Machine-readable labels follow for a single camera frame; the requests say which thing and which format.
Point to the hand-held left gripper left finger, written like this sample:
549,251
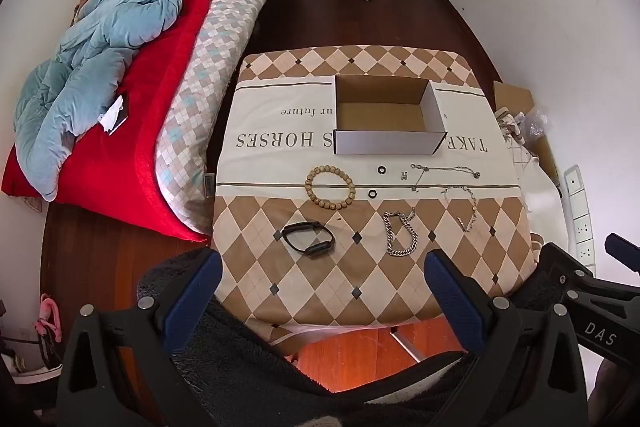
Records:
200,289

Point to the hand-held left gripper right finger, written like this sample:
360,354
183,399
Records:
450,292

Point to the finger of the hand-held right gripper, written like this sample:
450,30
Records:
565,264
622,249

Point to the black smart band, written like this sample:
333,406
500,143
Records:
317,251

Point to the white cardboard box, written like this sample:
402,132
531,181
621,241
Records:
380,117

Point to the person's right forearm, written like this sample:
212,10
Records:
610,382

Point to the white power strip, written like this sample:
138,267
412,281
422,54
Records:
580,217

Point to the white bag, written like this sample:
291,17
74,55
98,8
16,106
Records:
540,202

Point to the metal table leg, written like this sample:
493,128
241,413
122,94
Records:
406,346

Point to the dark fleece garment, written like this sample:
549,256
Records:
260,387

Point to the clear plastic wrap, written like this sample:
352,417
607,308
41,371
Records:
534,124

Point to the red blanket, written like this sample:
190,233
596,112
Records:
125,167

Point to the checkered printed tablecloth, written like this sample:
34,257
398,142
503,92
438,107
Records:
280,157

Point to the bed with checkered sheet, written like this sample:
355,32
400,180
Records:
200,117

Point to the cardboard and plastic clutter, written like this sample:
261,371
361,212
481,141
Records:
515,97

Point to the black phone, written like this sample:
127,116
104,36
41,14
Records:
120,117

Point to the light blue quilt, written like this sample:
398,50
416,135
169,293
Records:
115,27

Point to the wooden nightstand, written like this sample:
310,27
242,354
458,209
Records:
86,4

